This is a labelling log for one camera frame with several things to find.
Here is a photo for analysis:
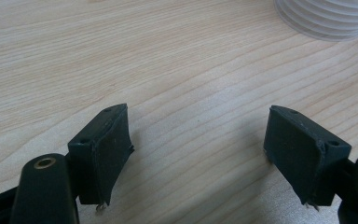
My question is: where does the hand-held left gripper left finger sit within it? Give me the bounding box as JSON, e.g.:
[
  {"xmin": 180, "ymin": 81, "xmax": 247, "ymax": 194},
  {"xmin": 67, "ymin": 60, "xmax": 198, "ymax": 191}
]
[{"xmin": 67, "ymin": 103, "xmax": 135, "ymax": 213}]

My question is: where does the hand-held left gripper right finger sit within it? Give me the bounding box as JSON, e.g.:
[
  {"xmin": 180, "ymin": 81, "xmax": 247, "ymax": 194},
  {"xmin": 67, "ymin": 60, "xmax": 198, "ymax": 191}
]
[{"xmin": 263, "ymin": 105, "xmax": 352, "ymax": 213}]

